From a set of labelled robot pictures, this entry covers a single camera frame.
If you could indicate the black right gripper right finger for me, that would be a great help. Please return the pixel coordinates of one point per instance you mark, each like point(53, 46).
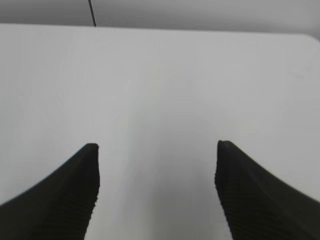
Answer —
point(257, 204)

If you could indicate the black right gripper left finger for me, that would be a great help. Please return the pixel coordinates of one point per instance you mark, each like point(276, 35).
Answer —
point(60, 206)

